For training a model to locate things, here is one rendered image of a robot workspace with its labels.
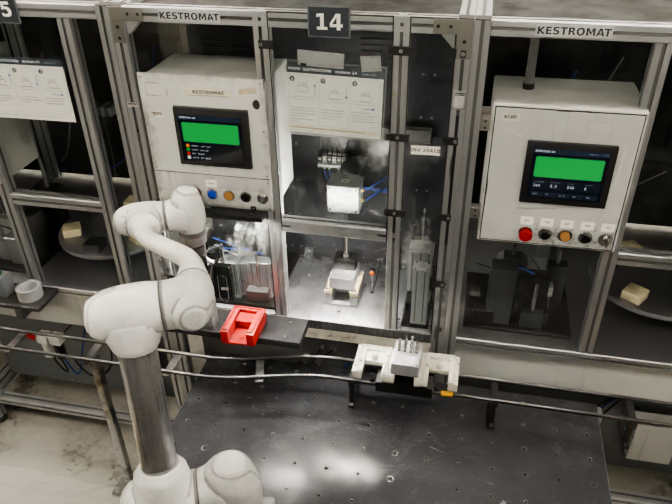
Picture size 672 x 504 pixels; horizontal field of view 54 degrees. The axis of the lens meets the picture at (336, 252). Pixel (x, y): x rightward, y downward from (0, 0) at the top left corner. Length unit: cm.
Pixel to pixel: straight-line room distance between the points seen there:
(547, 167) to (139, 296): 120
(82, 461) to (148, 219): 157
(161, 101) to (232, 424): 114
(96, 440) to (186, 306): 190
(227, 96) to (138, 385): 91
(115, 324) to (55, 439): 190
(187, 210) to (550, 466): 147
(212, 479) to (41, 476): 157
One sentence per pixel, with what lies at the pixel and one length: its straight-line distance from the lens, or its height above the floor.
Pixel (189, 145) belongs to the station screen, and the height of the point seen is 161.
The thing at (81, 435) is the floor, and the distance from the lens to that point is 354.
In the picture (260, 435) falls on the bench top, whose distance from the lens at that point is 241.
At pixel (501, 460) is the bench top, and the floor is 68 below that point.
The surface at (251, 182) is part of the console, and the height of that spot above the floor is 148.
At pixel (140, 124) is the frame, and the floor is 165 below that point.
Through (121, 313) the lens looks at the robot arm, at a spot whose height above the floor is 147.
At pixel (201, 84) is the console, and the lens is 214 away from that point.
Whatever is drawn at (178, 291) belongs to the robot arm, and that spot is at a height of 150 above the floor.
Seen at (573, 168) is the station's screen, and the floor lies 163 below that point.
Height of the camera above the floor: 248
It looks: 33 degrees down
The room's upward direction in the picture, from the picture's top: 1 degrees counter-clockwise
